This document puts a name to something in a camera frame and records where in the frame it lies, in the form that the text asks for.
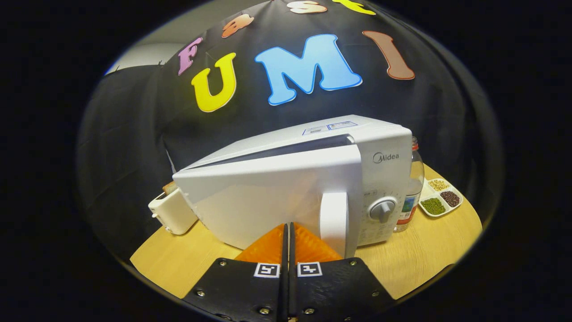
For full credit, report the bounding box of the white divided dish with beans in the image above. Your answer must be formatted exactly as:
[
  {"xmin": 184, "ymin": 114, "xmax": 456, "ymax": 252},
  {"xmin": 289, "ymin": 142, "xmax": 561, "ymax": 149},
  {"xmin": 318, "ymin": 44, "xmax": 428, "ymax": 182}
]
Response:
[{"xmin": 418, "ymin": 178, "xmax": 464, "ymax": 218}]

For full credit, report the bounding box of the white microwave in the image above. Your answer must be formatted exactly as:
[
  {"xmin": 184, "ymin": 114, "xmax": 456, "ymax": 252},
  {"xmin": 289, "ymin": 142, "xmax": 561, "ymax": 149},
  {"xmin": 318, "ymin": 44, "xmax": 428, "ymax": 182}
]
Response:
[{"xmin": 172, "ymin": 115, "xmax": 413, "ymax": 259}]

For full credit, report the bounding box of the cream toaster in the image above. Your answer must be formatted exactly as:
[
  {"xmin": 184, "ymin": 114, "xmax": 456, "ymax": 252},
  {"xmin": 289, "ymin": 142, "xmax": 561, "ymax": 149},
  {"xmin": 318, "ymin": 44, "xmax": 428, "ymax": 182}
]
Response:
[{"xmin": 148, "ymin": 187, "xmax": 198, "ymax": 236}]

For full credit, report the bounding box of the clear plastic water bottle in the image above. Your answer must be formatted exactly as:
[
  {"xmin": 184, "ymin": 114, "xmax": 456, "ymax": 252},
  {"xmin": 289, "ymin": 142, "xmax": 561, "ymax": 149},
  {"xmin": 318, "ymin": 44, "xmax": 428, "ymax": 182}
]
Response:
[{"xmin": 393, "ymin": 136, "xmax": 425, "ymax": 232}]

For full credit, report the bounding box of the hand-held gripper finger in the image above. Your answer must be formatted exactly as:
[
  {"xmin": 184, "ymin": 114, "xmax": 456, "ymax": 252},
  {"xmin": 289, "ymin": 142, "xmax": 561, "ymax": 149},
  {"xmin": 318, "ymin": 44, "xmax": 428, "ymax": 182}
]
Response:
[
  {"xmin": 183, "ymin": 222, "xmax": 289, "ymax": 322},
  {"xmin": 288, "ymin": 222, "xmax": 396, "ymax": 322}
]

